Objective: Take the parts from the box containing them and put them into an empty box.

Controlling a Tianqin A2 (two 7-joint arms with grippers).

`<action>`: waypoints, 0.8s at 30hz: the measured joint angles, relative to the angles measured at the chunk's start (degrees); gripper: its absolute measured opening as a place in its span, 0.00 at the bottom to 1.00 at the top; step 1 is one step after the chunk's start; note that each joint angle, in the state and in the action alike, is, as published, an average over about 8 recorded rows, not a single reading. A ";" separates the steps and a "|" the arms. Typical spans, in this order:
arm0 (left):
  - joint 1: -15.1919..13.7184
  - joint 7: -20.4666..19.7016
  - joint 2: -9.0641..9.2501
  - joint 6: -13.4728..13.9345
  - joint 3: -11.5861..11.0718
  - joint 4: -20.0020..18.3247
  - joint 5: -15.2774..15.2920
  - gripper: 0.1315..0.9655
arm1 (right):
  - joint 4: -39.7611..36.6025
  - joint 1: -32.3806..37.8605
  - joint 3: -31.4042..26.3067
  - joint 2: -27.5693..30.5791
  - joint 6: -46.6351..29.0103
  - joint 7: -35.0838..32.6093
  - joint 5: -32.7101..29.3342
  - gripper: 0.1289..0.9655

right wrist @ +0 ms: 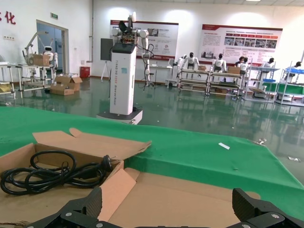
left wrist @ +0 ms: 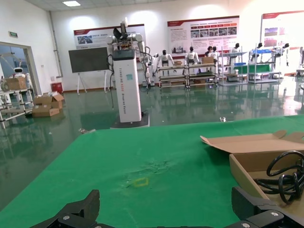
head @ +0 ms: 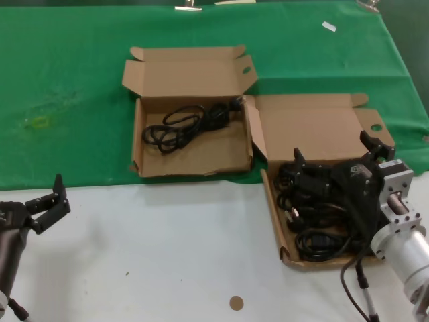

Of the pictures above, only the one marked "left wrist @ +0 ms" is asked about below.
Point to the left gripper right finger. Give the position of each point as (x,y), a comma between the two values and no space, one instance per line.
(259,211)

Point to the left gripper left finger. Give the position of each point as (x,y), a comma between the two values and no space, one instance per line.
(80,213)

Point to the brown cardboard box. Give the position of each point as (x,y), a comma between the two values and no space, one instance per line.
(249,145)

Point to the flat cardboard box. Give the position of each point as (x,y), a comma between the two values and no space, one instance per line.
(45,111)

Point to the open cardboard box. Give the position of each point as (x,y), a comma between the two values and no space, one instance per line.
(50,101)

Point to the cardboard box with tape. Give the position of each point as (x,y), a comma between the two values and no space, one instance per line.
(16,83)

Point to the green table cloth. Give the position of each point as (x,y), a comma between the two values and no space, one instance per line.
(118,166)

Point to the metal binder clip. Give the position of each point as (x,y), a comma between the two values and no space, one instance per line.
(222,119)
(83,130)

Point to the red floor cabinet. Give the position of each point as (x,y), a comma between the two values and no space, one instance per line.
(57,88)

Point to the white pipe rack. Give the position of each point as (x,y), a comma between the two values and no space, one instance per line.
(14,104)

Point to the metal shelf rack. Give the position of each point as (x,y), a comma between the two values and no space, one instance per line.
(263,76)
(234,77)

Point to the metal workbench rack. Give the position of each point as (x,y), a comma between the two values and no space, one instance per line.
(203,76)
(173,68)

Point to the dark display screen on stand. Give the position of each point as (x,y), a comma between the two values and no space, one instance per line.
(88,59)

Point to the small round-head white robot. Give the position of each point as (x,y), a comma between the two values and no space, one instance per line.
(19,70)

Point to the white humanoid robot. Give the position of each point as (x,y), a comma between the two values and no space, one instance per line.
(192,56)
(164,58)
(235,49)
(259,45)
(215,55)
(286,51)

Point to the dark-haired person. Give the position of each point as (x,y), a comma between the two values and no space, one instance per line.
(209,50)

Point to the green exit sign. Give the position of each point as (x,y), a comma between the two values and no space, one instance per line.
(13,34)

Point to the rectangular ceiling light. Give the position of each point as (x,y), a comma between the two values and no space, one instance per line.
(70,3)

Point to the grey wall pipe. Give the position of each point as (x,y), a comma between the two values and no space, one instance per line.
(54,42)

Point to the wide red header wall poster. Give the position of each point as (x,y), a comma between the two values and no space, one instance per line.
(213,31)

